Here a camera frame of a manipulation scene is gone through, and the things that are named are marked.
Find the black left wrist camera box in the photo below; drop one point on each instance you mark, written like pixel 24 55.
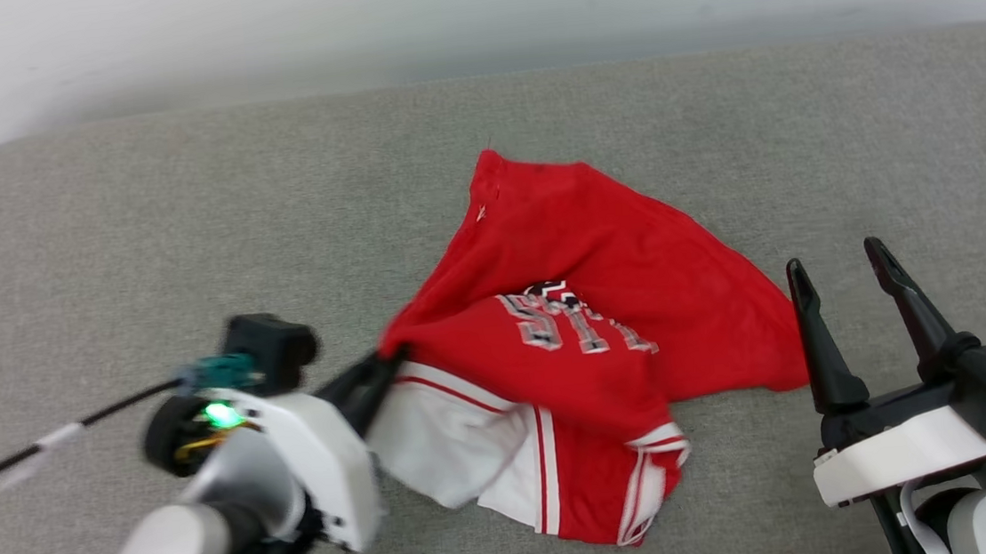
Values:
pixel 271 345

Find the teal left camera connector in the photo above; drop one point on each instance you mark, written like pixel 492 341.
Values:
pixel 220 370

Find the red and white basketball jersey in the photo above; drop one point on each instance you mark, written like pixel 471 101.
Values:
pixel 587 233

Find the grey fabric sofa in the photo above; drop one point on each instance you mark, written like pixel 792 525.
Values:
pixel 183 206

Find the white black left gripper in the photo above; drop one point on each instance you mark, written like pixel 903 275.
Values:
pixel 331 470

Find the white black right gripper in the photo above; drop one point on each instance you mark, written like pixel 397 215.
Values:
pixel 901 451

